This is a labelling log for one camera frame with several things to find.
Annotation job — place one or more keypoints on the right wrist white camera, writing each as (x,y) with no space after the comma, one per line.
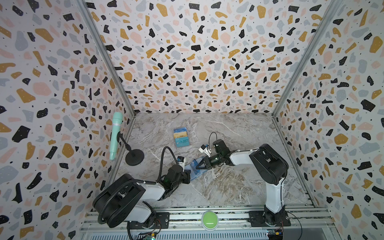
(206,150)

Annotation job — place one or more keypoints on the white ventilated cable duct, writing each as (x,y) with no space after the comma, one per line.
(191,235)

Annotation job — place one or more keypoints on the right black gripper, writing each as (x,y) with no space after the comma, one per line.
(207,161)

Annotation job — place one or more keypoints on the green push button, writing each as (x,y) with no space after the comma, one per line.
(210,221)

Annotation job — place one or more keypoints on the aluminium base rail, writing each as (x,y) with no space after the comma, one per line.
(230,218)

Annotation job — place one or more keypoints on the black microphone stand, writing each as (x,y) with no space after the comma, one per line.
(133,157)

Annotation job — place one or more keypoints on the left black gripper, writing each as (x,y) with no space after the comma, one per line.
(187,173)

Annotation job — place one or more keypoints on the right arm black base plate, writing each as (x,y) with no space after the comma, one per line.
(269,219)

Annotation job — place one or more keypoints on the mint green microphone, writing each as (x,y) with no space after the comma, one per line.
(116,126)

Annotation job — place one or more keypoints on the blue leather card holder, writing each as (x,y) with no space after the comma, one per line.
(192,175)

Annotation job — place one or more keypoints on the clear box with cards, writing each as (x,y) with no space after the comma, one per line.
(181,137)

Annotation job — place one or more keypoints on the dark blue VIP credit card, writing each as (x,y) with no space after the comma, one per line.
(193,166)

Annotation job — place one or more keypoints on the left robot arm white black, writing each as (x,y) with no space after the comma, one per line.
(127,198)

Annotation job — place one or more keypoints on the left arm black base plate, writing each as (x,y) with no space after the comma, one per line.
(154,221)

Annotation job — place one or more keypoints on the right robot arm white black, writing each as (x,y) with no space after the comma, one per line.
(272,168)

